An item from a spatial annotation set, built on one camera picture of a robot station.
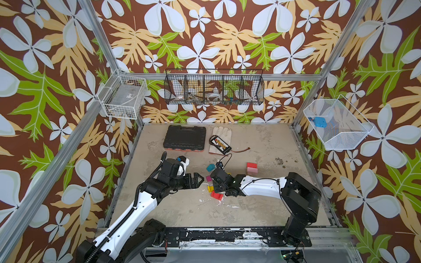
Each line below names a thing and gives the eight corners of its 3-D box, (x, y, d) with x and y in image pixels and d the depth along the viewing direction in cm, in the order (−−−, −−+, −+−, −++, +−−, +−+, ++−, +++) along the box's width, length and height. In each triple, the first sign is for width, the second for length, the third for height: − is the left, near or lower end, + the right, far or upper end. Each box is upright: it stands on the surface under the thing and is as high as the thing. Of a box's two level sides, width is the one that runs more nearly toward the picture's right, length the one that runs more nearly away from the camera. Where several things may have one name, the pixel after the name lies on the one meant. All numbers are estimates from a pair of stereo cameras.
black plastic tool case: (163, 152, 106) (162, 147, 102) (168, 129, 119) (167, 124, 115) (206, 152, 106) (205, 148, 102) (206, 129, 119) (206, 124, 115)
